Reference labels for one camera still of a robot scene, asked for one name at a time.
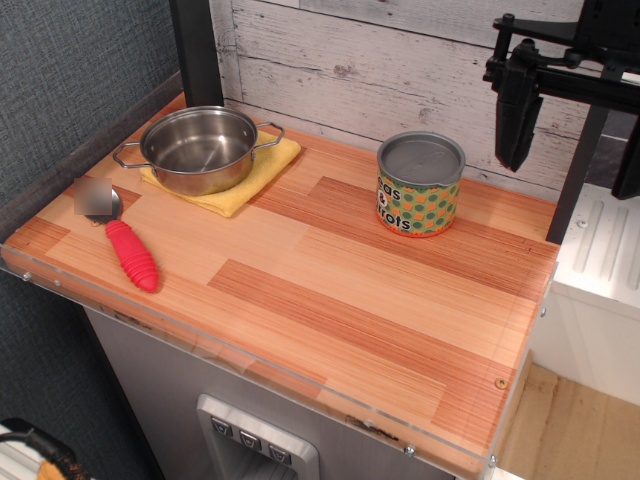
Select white toy sink unit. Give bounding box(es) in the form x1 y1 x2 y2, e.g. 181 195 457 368
529 184 639 404

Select stainless steel pot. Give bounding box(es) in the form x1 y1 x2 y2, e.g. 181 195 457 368
112 106 286 196

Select silver dispenser panel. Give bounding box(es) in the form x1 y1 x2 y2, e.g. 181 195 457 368
197 394 320 479

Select black vertical post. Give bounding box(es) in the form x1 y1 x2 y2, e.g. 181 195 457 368
169 0 224 107

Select black and orange object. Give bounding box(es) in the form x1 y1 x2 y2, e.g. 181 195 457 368
1 418 92 479

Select red-handled metal spoon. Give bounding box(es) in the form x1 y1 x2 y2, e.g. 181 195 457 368
74 178 159 293

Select clear acrylic table edge guard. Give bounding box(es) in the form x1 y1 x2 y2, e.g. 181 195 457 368
3 233 557 479

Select yellow folded cloth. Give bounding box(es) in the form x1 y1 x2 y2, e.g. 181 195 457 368
141 138 302 218

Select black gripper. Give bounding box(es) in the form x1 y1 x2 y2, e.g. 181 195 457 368
483 1 639 200

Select peas and carrots can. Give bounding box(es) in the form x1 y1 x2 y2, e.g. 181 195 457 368
377 131 466 238

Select grey toy fridge cabinet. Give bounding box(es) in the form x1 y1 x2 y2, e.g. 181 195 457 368
86 309 452 479

